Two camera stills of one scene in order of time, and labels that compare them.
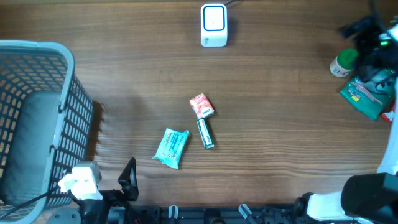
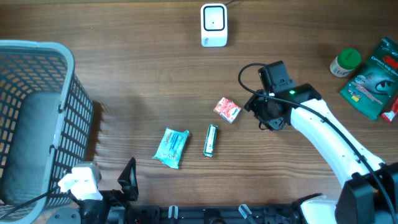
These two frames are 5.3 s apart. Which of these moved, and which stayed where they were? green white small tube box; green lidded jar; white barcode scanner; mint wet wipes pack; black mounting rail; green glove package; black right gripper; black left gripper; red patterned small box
Moved: green white small tube box; black right gripper; red patterned small box
Stayed: black left gripper; green glove package; black mounting rail; mint wet wipes pack; green lidded jar; white barcode scanner
